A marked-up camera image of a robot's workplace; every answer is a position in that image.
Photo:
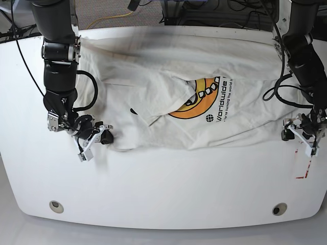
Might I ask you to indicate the left table cable grommet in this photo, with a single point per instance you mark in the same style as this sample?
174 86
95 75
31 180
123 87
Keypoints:
56 207

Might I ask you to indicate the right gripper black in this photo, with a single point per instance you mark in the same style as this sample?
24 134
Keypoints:
83 127

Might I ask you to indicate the red tape rectangle marking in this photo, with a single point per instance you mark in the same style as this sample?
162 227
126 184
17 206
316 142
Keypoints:
301 164

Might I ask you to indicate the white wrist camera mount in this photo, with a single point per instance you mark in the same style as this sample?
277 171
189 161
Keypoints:
84 145
312 144

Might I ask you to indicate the table cable grommet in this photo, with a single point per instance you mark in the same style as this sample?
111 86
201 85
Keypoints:
279 209
56 207

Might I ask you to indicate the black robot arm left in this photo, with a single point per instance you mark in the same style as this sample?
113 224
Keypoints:
302 79

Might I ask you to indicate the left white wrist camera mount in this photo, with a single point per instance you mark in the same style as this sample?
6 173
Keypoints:
312 144

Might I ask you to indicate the white printed T-shirt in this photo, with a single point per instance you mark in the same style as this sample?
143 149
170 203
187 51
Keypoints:
166 90

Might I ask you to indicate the right table cable grommet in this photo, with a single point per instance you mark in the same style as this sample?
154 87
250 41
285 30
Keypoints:
279 209

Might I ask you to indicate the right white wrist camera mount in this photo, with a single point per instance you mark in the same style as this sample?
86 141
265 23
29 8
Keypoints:
84 145

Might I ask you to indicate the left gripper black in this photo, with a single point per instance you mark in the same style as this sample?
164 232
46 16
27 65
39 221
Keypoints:
313 124

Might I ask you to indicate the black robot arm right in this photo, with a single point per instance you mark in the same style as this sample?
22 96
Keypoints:
70 91

